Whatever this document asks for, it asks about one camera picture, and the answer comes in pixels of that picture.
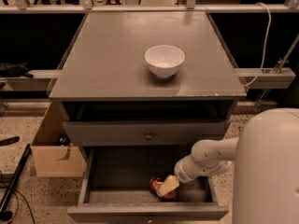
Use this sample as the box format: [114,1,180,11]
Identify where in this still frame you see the open grey middle drawer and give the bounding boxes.
[67,146,229,224]

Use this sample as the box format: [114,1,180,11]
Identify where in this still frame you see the closed grey top drawer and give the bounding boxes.
[63,119,230,147]

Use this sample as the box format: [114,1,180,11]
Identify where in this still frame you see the white ceramic bowl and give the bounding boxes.
[144,45,185,78]

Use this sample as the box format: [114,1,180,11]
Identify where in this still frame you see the black pole on floor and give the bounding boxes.
[0,145,31,218]

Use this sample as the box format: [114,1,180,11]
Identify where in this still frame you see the grey wooden drawer cabinet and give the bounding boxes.
[49,10,248,161]

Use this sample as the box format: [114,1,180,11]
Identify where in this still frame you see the metal diagonal brace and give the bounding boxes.
[255,34,299,112]

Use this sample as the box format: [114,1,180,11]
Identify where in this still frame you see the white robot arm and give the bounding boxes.
[156,108,299,224]

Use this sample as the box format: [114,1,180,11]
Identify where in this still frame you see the metal railing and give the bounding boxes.
[0,0,299,13]

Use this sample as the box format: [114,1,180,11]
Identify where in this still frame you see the black bag on ledge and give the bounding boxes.
[0,63,34,78]

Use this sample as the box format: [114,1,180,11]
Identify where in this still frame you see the white cable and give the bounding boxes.
[242,2,273,89]

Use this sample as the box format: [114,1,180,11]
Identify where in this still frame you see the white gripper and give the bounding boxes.
[156,155,218,198]

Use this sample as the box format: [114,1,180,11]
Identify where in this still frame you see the cardboard box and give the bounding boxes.
[31,103,86,177]

